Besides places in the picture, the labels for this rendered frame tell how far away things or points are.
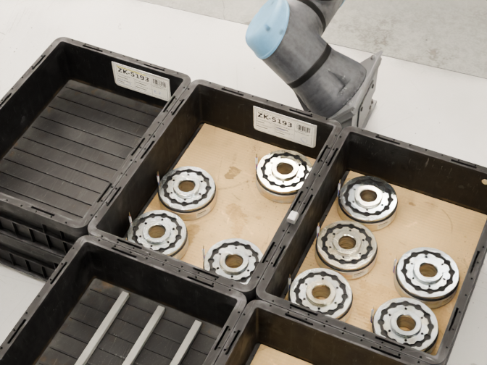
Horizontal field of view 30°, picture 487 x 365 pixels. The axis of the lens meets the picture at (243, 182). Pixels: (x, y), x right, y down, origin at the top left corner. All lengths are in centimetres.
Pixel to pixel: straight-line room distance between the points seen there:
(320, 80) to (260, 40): 14
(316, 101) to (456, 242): 42
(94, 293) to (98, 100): 46
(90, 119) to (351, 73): 52
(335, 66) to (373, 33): 145
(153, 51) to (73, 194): 56
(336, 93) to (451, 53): 145
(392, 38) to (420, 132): 132
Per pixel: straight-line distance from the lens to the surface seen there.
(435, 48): 323
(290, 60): 179
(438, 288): 151
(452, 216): 164
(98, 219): 150
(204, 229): 159
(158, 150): 162
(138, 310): 151
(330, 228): 156
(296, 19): 180
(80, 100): 185
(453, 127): 197
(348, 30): 326
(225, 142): 173
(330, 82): 181
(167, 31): 218
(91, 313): 152
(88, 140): 176
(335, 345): 138
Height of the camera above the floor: 209
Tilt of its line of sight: 49 degrees down
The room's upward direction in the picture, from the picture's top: 2 degrees counter-clockwise
